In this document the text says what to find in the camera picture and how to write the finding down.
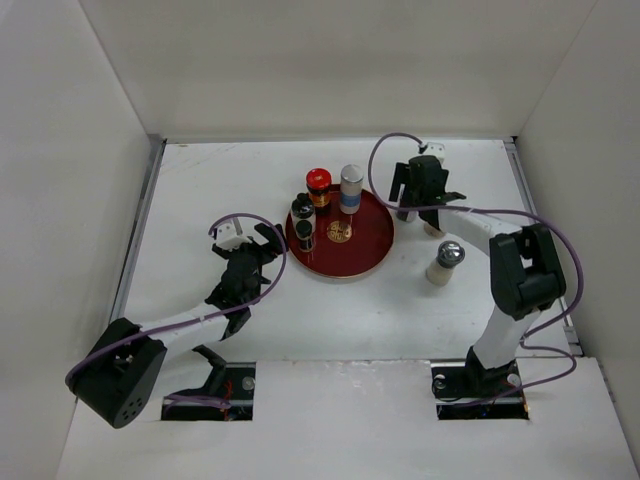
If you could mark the white-lid dark sauce jar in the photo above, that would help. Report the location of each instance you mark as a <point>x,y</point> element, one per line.
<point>405,214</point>

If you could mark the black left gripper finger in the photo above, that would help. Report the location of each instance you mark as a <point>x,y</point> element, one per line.
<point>274,236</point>
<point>223,253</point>

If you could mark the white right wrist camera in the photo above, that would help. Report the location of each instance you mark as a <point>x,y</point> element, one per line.
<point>434,149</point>

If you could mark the small black-lid spice jar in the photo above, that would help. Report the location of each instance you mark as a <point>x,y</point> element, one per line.
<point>304,232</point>

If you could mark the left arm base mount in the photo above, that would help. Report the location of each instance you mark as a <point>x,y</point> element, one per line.
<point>227,394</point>

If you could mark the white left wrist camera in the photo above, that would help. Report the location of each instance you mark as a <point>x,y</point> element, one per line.
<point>228,236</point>

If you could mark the chrome-cap white salt shaker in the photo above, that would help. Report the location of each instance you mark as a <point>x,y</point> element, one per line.
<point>449,255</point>

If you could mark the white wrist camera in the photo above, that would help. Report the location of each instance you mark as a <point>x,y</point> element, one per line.
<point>228,236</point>
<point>434,149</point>

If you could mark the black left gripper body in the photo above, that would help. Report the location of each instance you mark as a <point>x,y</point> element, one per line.
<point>261,257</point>

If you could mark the round red lacquer tray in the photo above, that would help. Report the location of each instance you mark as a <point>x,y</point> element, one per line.
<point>346,246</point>

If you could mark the pink-lid jar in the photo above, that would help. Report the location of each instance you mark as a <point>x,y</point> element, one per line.
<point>433,231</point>

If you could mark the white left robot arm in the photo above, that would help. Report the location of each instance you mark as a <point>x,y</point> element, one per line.
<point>117,378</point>

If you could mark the black-cap white powder bottle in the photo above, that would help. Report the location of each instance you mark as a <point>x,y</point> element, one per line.
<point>302,208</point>

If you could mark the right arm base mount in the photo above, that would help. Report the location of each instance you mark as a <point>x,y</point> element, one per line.
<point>459,396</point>

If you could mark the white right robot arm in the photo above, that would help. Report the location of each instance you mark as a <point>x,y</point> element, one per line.
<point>526,277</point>

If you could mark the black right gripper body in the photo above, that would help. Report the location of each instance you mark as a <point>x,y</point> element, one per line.
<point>414,194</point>

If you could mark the red-lid chili sauce jar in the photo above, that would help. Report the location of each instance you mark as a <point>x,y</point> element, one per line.
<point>318,182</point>

